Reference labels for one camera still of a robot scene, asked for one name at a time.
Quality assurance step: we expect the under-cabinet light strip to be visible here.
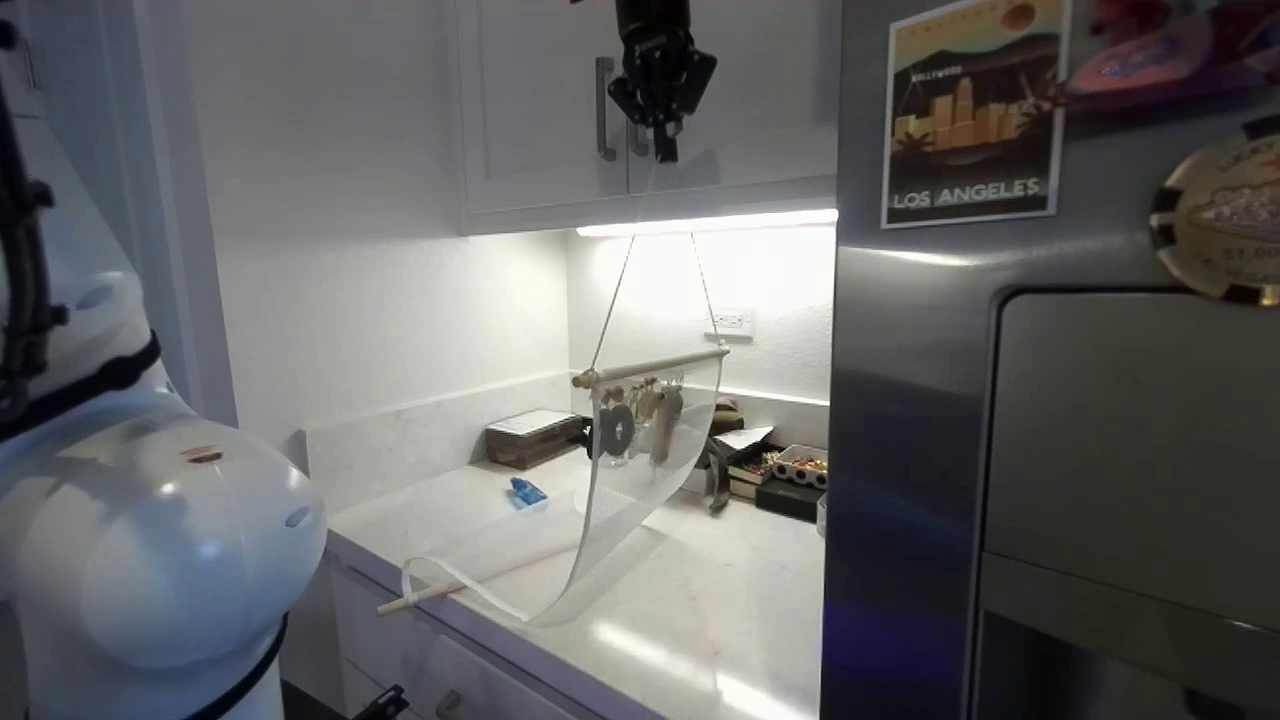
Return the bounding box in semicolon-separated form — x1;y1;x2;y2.
576;208;839;239

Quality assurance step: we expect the tray of small colourful items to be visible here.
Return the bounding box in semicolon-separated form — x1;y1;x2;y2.
771;444;829;492

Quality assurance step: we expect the silver cabinet door handle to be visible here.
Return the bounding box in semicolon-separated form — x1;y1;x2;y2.
595;56;618;163

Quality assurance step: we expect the white flag with wooden rods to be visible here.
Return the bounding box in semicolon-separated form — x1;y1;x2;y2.
377;158;732;629

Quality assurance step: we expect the round poker chip magnet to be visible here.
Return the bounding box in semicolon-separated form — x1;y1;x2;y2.
1149;122;1280;307

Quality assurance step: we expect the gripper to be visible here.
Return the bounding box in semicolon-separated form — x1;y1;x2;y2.
607;0;719;165

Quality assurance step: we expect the white cabinet door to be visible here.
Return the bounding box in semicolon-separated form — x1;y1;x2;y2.
468;0;631;214
627;0;840;195

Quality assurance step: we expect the white drawer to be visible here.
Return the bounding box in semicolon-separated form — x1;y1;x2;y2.
328;560;611;720

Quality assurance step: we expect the stack of small boxes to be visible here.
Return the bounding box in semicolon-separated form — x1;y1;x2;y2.
727;446;783;502

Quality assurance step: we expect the stainless steel refrigerator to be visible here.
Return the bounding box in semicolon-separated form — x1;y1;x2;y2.
820;0;1280;720

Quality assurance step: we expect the city poster magnet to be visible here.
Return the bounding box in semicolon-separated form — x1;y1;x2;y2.
881;0;1073;231

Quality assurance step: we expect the dark upright tool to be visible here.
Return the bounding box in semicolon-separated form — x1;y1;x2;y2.
704;438;733;517

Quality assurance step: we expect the black flat box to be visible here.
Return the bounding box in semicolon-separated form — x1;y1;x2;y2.
754;477;827;523

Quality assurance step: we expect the brown box with paper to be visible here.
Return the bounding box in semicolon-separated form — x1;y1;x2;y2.
485;408;593;472

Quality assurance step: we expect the pink magnet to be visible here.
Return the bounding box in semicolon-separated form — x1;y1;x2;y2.
1062;0;1280;113

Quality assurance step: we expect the white wall cabinet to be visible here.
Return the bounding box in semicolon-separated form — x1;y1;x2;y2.
455;0;840;237

